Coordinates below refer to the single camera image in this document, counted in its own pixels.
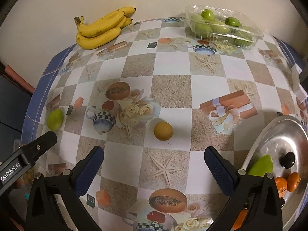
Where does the green mango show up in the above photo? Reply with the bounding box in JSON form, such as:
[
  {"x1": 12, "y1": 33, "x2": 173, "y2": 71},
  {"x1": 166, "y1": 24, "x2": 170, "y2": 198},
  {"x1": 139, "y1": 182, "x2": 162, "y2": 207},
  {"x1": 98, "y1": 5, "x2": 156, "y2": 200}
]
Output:
[
  {"x1": 248, "y1": 154, "x2": 273, "y2": 177},
  {"x1": 46, "y1": 109, "x2": 64, "y2": 131}
]

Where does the orange tangerine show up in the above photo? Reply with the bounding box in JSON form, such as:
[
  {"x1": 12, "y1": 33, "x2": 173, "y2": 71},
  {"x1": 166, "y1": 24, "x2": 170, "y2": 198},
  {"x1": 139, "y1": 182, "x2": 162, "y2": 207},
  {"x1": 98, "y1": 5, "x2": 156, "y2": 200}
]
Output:
[
  {"x1": 231, "y1": 209, "x2": 249, "y2": 230},
  {"x1": 275, "y1": 177, "x2": 287, "y2": 198},
  {"x1": 287, "y1": 172, "x2": 301, "y2": 192}
]

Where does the dark plum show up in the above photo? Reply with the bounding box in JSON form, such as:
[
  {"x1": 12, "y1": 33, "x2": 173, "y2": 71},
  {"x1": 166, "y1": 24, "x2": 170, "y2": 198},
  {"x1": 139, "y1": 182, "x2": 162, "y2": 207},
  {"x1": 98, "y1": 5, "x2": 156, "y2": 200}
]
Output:
[{"x1": 279, "y1": 152, "x2": 295, "y2": 169}]

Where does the brown longan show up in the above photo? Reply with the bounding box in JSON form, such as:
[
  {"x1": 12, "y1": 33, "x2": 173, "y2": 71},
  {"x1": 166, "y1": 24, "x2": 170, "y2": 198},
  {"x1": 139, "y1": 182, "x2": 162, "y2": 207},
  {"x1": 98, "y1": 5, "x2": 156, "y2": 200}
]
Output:
[{"x1": 153, "y1": 121, "x2": 173, "y2": 141}]

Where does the clear box of green fruits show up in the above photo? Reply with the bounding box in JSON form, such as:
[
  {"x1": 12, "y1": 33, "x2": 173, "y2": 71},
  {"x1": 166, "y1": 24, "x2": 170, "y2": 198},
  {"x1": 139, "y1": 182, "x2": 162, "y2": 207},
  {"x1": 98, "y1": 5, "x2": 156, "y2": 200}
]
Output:
[{"x1": 185, "y1": 5, "x2": 264, "y2": 49}]

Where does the steel bowl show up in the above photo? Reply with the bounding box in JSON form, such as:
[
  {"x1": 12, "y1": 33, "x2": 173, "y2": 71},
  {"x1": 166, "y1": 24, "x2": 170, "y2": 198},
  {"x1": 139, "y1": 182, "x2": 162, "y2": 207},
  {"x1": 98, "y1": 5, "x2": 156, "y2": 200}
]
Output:
[{"x1": 242, "y1": 115, "x2": 307, "y2": 230}]

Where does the checkered plastic tablecloth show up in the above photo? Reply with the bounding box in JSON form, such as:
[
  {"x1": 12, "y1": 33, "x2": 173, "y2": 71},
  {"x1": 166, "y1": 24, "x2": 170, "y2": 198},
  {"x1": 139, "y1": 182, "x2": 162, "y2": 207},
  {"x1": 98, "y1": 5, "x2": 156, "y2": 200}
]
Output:
[{"x1": 22, "y1": 18, "x2": 307, "y2": 230}]

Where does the yellow banana bunch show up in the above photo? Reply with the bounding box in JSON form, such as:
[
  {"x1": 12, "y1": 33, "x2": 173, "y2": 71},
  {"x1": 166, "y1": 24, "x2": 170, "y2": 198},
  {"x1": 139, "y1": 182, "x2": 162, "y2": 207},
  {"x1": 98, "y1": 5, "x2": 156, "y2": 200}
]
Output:
[{"x1": 74, "y1": 6, "x2": 136, "y2": 50}]

